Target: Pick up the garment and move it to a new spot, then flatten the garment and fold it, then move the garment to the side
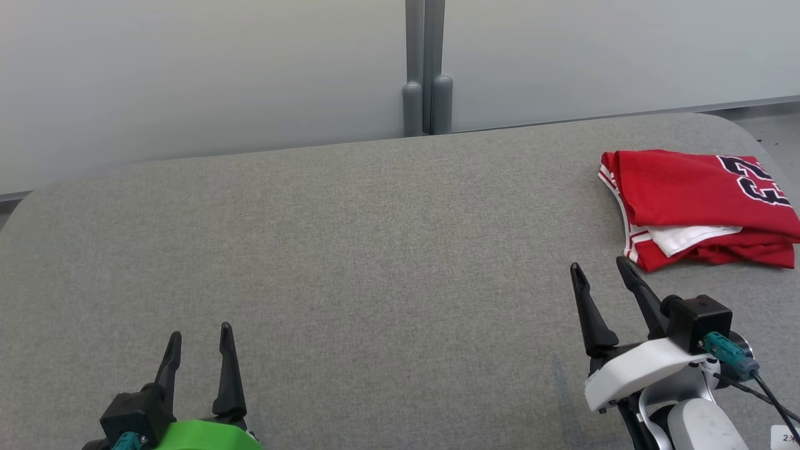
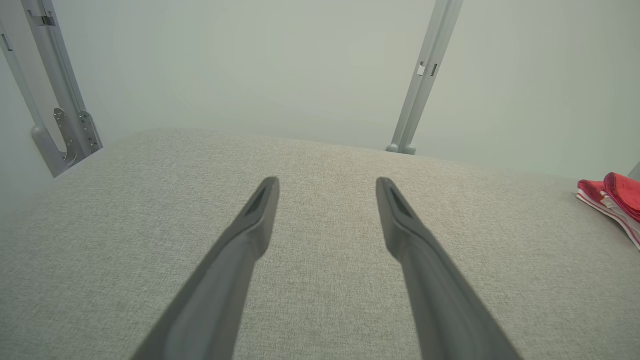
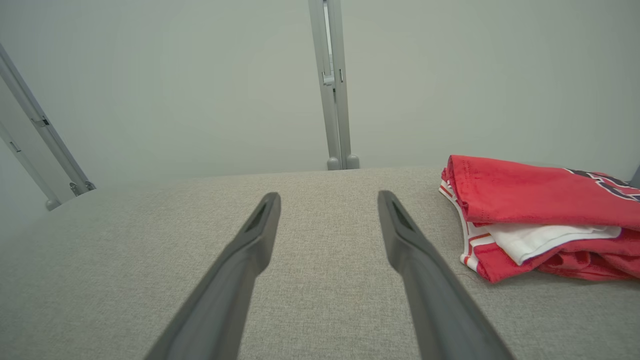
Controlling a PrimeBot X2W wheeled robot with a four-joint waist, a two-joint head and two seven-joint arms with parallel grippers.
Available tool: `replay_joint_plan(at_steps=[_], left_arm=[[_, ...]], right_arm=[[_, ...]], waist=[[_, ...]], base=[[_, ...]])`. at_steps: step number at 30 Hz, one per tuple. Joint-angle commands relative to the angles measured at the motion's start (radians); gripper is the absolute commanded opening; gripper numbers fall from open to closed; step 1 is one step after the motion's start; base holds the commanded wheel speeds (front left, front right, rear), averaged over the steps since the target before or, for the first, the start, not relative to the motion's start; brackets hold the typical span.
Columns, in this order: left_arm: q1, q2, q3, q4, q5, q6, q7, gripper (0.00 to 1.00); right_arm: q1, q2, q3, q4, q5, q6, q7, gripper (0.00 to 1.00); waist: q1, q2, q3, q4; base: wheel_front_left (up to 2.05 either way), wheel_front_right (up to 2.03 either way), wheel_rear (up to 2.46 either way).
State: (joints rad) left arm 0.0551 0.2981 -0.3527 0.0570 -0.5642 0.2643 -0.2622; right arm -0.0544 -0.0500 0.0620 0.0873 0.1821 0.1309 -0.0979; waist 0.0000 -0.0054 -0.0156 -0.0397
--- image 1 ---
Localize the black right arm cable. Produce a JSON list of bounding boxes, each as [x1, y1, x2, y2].
[[702, 332, 800, 450]]

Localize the white printed cable label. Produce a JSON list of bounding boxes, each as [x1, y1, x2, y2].
[[769, 424, 800, 450]]

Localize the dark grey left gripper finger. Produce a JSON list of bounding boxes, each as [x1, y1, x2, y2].
[[152, 331, 183, 411], [211, 322, 248, 428]]

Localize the red shorts with white trim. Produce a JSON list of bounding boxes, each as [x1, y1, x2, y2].
[[681, 242, 798, 271]]

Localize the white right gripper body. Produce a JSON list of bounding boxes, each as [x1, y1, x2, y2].
[[584, 337, 717, 413]]

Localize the red basketball jersey white sleeves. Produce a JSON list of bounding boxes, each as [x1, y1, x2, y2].
[[598, 149, 800, 273]]

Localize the grey partition post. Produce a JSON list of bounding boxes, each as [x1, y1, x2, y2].
[[401, 0, 454, 138]]

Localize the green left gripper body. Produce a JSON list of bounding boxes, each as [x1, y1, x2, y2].
[[152, 419, 264, 450]]

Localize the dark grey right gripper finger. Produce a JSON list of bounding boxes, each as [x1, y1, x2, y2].
[[616, 256, 670, 340], [569, 262, 620, 359]]

